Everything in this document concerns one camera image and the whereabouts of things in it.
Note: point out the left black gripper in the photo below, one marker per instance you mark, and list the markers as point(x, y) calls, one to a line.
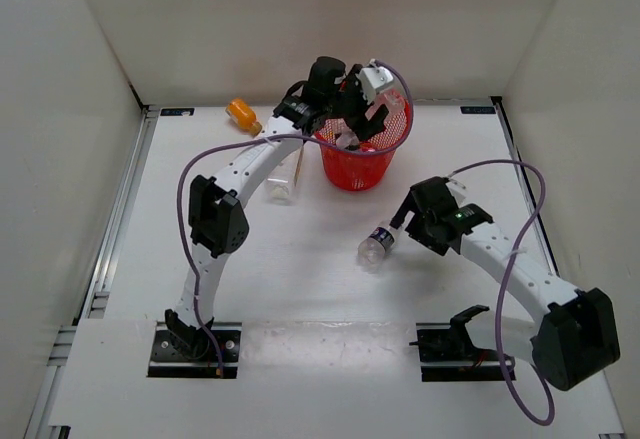
point(351, 84)

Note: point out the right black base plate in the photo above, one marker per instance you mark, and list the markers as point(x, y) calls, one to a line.
point(445, 357)

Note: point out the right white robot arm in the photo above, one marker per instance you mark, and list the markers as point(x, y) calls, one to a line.
point(571, 334)

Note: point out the left blue table sticker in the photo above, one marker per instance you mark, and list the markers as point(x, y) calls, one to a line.
point(177, 112)

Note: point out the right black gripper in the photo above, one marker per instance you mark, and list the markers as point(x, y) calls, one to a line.
point(414, 231)

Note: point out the orange juice bottle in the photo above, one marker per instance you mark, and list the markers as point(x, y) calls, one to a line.
point(243, 116)

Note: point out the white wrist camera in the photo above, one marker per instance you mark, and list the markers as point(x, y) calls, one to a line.
point(374, 80)
point(457, 190)

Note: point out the small black-label bottle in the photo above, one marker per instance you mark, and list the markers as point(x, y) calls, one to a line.
point(378, 244)

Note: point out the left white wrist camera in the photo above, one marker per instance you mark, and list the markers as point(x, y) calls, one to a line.
point(374, 80)

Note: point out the right blue table sticker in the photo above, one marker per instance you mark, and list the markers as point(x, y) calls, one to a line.
point(477, 110)

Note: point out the red mesh plastic bin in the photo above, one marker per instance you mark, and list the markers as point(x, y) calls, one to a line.
point(353, 172)

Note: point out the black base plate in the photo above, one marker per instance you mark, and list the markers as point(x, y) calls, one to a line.
point(445, 357)
point(165, 354)

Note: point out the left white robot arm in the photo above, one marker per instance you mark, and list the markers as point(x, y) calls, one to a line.
point(211, 210)

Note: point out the tall clear fruit-label bottle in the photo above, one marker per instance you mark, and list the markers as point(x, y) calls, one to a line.
point(281, 184)

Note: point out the clear bottle yellow label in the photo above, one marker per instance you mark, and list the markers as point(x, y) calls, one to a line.
point(395, 125)

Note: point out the blue table sticker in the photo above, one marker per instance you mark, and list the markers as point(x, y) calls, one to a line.
point(477, 110)
point(177, 112)

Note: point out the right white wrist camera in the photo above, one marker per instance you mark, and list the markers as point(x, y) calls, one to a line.
point(457, 190)

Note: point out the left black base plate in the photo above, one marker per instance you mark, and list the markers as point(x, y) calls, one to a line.
point(165, 354)

